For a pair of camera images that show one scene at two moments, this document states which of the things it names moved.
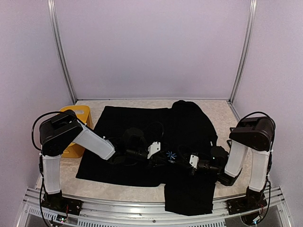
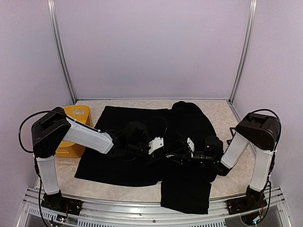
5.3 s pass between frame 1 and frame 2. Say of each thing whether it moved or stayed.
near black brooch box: stayed
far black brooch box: stayed
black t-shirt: stayed
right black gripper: moved
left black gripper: moved
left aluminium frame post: stayed
